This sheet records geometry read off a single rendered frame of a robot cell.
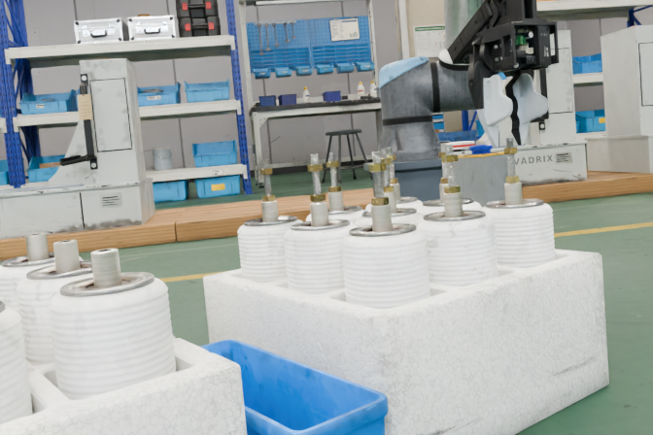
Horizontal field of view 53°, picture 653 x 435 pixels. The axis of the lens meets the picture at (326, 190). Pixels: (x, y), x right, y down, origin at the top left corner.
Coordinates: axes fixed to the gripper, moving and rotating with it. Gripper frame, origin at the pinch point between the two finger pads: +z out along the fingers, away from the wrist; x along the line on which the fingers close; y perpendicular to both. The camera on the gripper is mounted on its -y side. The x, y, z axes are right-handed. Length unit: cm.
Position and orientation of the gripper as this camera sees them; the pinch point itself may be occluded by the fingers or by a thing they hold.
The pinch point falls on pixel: (504, 136)
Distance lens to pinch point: 91.2
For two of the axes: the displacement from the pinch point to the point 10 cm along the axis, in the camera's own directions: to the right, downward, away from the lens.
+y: 4.0, 0.3, -9.2
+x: 9.1, -1.1, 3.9
